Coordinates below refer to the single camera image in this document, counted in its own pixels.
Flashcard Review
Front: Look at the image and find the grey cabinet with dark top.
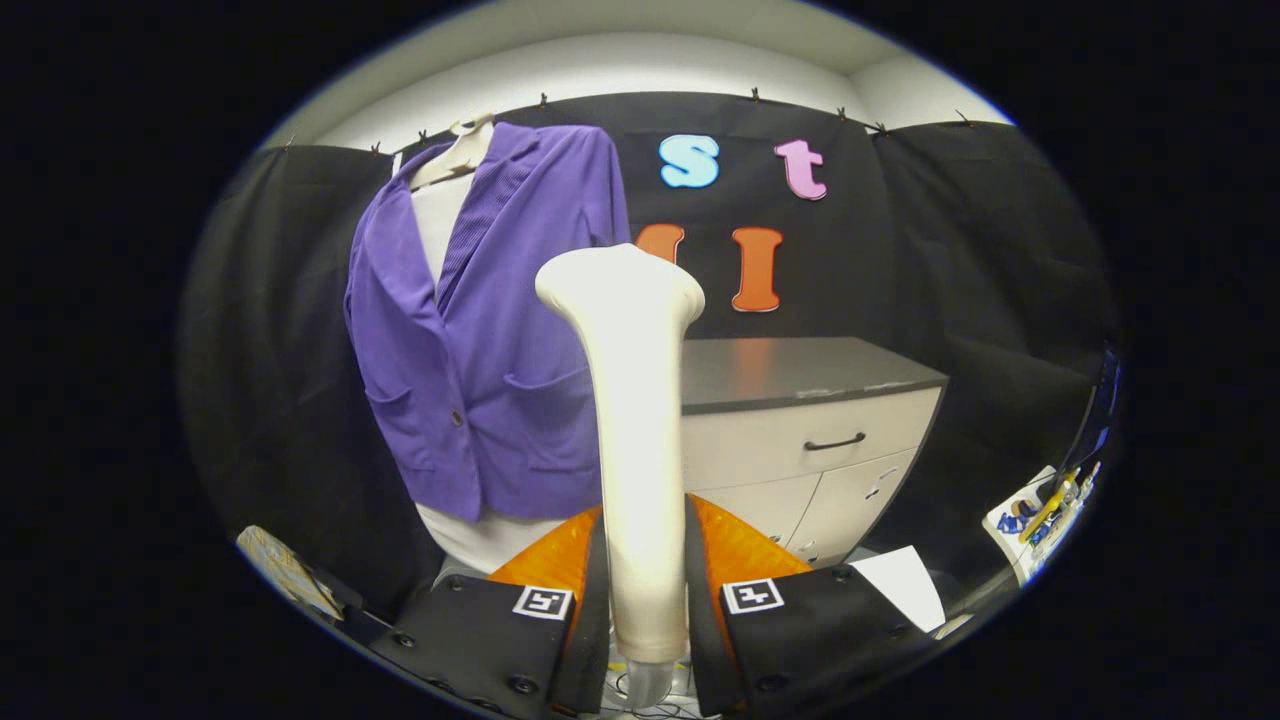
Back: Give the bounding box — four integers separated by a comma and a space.
680, 336, 949, 569

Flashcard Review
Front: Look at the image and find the computer monitor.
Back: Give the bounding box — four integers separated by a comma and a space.
1060, 345, 1121, 481

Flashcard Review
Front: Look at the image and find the white side table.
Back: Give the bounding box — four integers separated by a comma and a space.
982, 460, 1101, 586

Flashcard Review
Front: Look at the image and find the purple jacket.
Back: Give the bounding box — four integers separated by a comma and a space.
343, 122, 633, 524

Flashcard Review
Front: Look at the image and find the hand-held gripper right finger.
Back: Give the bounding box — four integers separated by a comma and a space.
683, 493, 936, 719

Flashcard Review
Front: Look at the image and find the row of black cloth clips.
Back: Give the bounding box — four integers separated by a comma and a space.
285, 88, 976, 156

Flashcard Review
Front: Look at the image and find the yellow bottle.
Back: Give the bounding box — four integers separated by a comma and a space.
1020, 480, 1081, 541

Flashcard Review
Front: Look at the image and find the white garment steamer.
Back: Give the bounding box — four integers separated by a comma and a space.
535, 243, 707, 711

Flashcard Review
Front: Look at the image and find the white mannequin torso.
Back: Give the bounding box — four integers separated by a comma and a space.
405, 113, 601, 576

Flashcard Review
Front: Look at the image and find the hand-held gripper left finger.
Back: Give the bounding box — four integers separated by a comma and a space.
368, 505, 611, 719

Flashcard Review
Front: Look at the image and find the white flat board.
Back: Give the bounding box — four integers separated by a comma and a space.
850, 545, 948, 633

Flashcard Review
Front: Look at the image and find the tan patterned board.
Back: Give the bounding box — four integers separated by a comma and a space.
237, 525, 346, 621

